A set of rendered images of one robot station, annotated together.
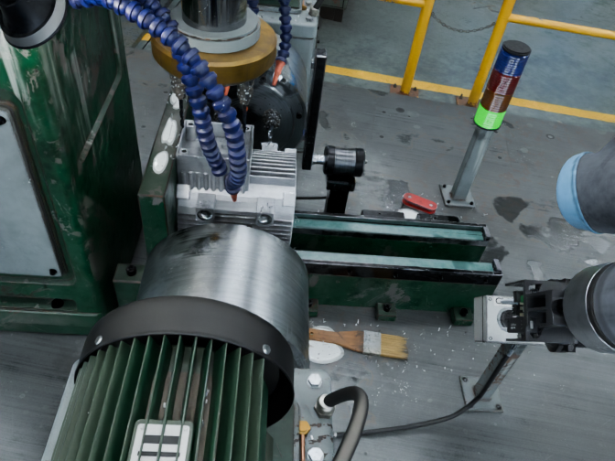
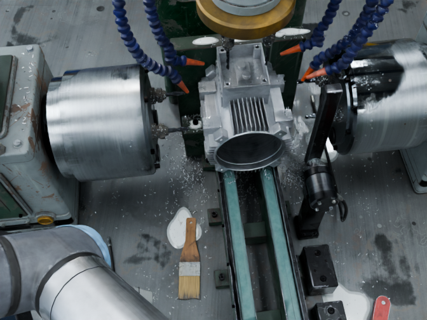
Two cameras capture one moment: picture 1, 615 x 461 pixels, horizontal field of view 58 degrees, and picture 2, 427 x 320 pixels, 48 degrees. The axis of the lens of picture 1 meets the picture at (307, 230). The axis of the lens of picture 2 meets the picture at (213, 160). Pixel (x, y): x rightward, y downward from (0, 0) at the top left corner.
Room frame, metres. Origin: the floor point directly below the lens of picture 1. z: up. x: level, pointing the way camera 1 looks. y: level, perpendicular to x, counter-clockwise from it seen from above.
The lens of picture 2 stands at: (0.70, -0.52, 1.90)
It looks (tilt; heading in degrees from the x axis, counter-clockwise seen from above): 59 degrees down; 92
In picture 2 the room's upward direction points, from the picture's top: 2 degrees counter-clockwise
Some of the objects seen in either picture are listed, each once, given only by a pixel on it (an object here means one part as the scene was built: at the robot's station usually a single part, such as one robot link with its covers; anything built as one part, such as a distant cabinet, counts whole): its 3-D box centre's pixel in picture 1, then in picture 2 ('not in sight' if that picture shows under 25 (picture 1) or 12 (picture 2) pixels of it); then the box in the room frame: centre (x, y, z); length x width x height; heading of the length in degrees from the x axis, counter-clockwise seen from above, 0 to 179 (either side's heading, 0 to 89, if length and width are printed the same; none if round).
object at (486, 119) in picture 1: (490, 114); not in sight; (1.11, -0.37, 1.05); 0.06 x 0.06 x 0.04
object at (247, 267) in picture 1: (218, 358); (86, 125); (0.40, 0.10, 1.04); 0.37 x 0.25 x 0.25; 6
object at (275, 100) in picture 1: (251, 90); (387, 96); (1.08, 0.17, 1.04); 0.41 x 0.25 x 0.25; 6
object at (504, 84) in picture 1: (503, 79); not in sight; (1.11, -0.37, 1.14); 0.06 x 0.06 x 0.04
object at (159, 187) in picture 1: (156, 209); (234, 77); (0.73, 0.29, 0.97); 0.30 x 0.11 x 0.34; 6
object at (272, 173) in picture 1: (239, 198); (243, 116); (0.75, 0.13, 1.01); 0.20 x 0.19 x 0.19; 96
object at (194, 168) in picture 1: (216, 155); (242, 76); (0.75, 0.17, 1.11); 0.12 x 0.11 x 0.07; 96
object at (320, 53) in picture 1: (314, 113); (321, 129); (0.90, 0.02, 1.12); 0.04 x 0.03 x 0.26; 96
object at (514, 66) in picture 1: (512, 59); not in sight; (1.11, -0.37, 1.19); 0.06 x 0.06 x 0.04
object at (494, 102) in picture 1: (496, 97); not in sight; (1.11, -0.37, 1.10); 0.06 x 0.06 x 0.04
